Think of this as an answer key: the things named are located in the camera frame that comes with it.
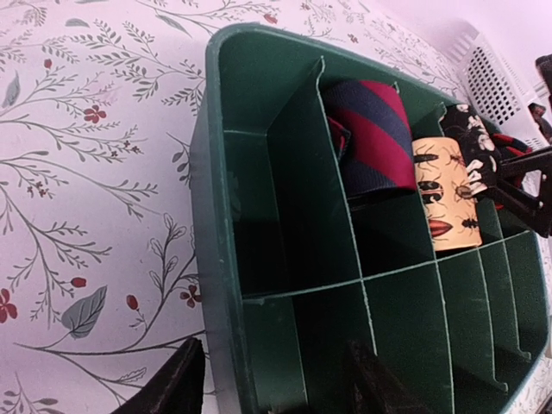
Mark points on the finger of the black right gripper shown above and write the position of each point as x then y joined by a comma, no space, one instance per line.
534,211
539,160

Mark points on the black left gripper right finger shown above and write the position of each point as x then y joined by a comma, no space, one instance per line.
371,387

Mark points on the tan patterned rolled tie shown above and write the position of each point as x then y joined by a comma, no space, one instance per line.
444,188

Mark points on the floral patterned table mat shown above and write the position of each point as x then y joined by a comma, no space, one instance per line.
98,104

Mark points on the dark red rolled tie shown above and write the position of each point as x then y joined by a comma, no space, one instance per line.
372,140

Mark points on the dark green divided organizer box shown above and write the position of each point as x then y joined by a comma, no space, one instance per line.
287,280

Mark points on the white perforated plastic basket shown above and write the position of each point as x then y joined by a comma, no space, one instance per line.
495,89

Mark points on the black floral rolled tie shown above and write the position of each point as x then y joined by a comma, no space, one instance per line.
480,154

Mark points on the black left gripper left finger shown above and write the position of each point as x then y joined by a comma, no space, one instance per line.
178,387

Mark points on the red black striped tie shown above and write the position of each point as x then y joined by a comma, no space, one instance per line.
509,147

